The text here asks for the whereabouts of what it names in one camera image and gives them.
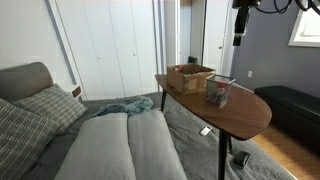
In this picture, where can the teal crumpled blanket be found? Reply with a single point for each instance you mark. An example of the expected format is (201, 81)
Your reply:
(130, 106)

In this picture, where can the white wall outlet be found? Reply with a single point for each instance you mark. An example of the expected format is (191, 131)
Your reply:
(250, 74)

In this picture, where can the black bench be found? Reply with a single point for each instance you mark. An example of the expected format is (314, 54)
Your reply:
(293, 106)

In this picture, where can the grey dashed pattern pillow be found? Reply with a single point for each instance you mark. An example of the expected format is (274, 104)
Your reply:
(20, 140)

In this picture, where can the brown cardboard box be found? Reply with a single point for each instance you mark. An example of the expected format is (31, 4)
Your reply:
(186, 83)

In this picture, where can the white and wood nightstand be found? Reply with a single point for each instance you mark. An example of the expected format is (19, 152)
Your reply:
(76, 91)

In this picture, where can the small black device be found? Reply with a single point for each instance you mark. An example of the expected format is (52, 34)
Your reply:
(241, 159)

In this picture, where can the plain light grey pillow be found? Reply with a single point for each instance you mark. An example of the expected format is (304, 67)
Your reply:
(150, 146)
(100, 150)

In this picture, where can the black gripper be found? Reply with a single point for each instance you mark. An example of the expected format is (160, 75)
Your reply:
(246, 3)

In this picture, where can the small red object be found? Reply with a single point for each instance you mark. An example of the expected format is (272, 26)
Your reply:
(180, 68)

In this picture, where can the grey plaid pillow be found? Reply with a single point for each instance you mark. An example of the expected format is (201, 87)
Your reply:
(53, 105)

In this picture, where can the white room door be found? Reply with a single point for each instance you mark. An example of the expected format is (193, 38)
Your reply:
(215, 33)

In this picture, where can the dark wooden side table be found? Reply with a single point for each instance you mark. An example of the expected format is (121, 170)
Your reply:
(240, 118)

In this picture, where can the white closet door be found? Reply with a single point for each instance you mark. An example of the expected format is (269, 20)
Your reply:
(136, 46)
(90, 46)

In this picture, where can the white remote control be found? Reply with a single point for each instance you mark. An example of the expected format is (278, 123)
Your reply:
(205, 130)

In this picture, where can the grey upholstered headboard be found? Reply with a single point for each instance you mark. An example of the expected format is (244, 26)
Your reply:
(23, 80)

